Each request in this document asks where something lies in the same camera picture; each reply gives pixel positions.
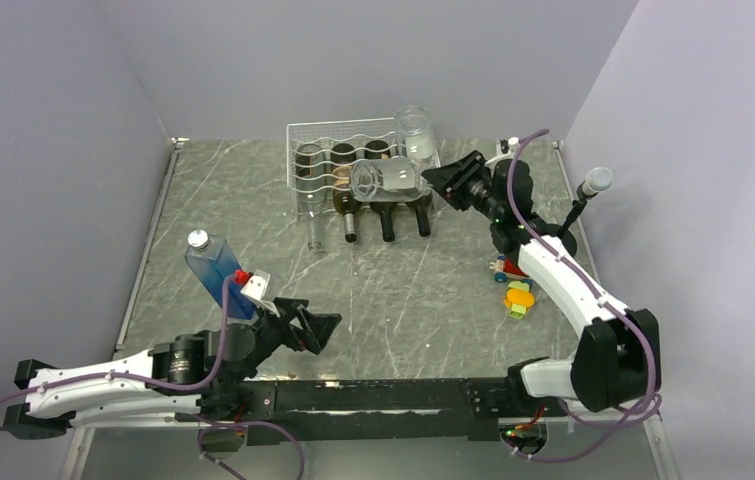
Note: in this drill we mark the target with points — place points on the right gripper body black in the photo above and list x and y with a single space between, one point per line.
480 190

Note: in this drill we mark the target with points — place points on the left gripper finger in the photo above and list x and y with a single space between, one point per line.
289 307
316 329

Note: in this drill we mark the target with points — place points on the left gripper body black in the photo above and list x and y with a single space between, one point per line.
280 330

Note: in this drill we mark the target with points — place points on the dark wine bottle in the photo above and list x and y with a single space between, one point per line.
420 208
345 212
384 218

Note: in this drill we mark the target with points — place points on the clear bottle silver cap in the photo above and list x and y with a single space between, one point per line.
415 134
394 179

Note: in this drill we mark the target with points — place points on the clear bottle silver cap front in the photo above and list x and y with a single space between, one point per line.
394 179

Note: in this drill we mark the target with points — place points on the blue square glass bottle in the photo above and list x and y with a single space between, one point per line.
212 260

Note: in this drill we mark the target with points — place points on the dark wine bottle front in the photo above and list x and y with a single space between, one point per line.
345 212

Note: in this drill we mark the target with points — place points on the clear glass bottle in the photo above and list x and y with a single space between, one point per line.
311 178

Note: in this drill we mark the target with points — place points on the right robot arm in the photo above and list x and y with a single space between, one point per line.
617 359

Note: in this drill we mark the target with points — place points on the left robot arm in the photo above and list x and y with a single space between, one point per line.
195 374

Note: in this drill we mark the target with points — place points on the microphone on black stand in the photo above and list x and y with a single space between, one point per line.
597 180

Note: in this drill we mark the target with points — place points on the colourful small blocks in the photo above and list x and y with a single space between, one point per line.
518 298

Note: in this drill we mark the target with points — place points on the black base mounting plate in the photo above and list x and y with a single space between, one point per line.
478 409

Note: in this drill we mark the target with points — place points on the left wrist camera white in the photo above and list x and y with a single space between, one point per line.
261 288

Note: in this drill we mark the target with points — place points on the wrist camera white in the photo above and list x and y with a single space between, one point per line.
261 288
505 149

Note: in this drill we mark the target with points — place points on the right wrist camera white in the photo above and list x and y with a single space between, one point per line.
505 149

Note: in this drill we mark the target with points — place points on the white wire wine rack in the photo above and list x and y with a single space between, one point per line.
329 133

